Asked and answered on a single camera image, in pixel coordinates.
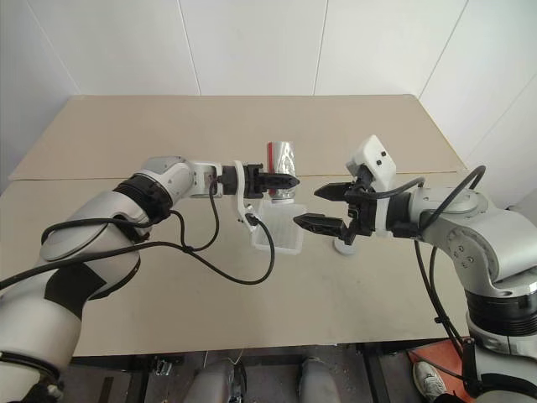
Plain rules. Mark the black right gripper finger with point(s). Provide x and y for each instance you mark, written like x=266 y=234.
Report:
x=321 y=224
x=333 y=192

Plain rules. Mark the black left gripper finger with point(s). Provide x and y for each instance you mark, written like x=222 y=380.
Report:
x=281 y=181

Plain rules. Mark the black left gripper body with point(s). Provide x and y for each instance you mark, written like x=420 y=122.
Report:
x=255 y=181

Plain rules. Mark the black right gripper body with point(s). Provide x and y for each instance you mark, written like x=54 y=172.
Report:
x=361 y=210

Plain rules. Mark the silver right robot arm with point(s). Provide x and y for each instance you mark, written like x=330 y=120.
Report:
x=461 y=226

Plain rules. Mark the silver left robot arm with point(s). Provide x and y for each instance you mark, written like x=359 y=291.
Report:
x=96 y=218

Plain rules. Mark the white jar lid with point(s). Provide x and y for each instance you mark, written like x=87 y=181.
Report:
x=346 y=248

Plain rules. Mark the clear plastic box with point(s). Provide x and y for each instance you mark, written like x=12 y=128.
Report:
x=285 y=235

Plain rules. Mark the grey rounded shape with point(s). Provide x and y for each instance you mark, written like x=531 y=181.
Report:
x=315 y=380

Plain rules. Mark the orange floor mat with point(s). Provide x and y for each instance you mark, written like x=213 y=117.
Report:
x=436 y=354

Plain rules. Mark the white sneaker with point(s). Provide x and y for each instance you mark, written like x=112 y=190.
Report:
x=429 y=380

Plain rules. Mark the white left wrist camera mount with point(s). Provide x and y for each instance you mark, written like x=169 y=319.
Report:
x=240 y=197

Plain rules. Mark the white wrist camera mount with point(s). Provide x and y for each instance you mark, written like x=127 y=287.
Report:
x=240 y=197
x=377 y=155

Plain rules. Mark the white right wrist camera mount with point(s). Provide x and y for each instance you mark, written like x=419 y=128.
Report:
x=377 y=155

